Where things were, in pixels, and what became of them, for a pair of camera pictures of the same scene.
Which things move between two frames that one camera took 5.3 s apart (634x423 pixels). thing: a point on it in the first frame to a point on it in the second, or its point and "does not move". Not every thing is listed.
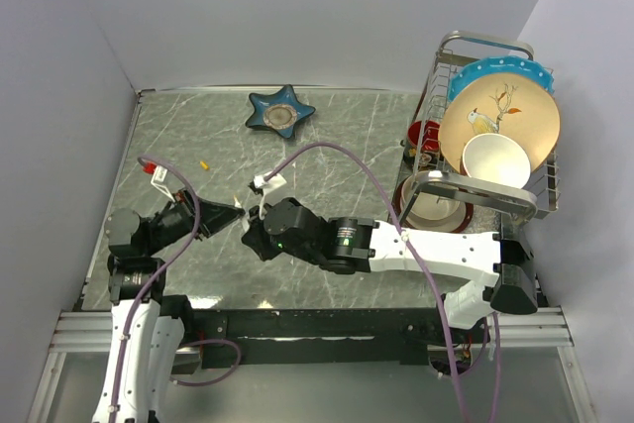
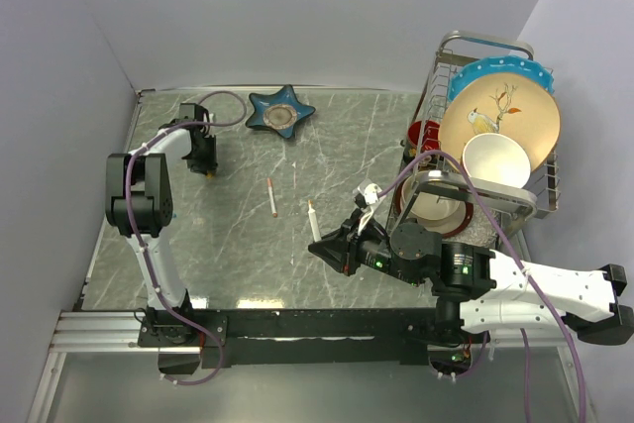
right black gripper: x=257 y=236 to x=341 y=249
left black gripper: x=215 y=215 to x=209 y=164
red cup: x=431 y=135 does not move
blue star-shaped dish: x=280 y=111 does not move
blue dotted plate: x=503 y=65 does not move
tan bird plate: x=509 y=105 does not move
